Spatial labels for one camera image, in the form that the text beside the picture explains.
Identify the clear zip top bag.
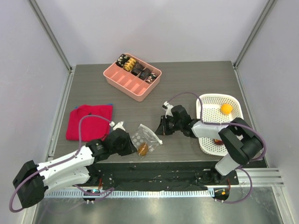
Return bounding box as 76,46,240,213
130,124,163,158

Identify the brown orange fake fruit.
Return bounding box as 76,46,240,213
137,142,149,156

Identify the dark red fake fruit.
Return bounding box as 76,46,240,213
213,139,224,146

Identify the yellow fake fruit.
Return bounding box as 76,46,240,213
220,104,233,115

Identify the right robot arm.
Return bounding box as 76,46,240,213
155,103,266,184

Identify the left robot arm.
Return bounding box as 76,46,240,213
13,128,137,209

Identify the red folded cloth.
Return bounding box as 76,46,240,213
65,105,113,142

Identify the white perforated basket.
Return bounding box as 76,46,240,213
196,93,243,156

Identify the black spotted sock roll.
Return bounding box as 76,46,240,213
145,72,157,84

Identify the dark brown sock roll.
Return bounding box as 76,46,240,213
131,63,144,76

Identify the yellow black sock roll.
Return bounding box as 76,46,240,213
123,58,136,72

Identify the pink divided tray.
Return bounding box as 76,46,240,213
103,53,162,102

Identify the black floral sock roll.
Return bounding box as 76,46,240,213
115,54,130,68

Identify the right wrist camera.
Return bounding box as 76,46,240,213
162,101,173,118

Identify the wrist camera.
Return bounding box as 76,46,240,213
162,101,173,118
109,121,126,132

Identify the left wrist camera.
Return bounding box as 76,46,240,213
109,121,126,132

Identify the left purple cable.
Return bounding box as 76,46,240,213
8,114,115,213

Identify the purple cable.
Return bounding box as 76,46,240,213
8,114,115,213
168,92,267,204

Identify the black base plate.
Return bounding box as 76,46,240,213
83,161,239,191

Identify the white slotted cable duct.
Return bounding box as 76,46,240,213
45,188,214,198

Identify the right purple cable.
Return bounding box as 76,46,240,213
168,92,267,204

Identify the right aluminium frame post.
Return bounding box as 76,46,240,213
233,0,277,70

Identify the aluminium frame post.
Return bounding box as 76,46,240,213
28,0,72,73
233,0,277,70

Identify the left aluminium frame post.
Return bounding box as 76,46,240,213
28,0,72,73

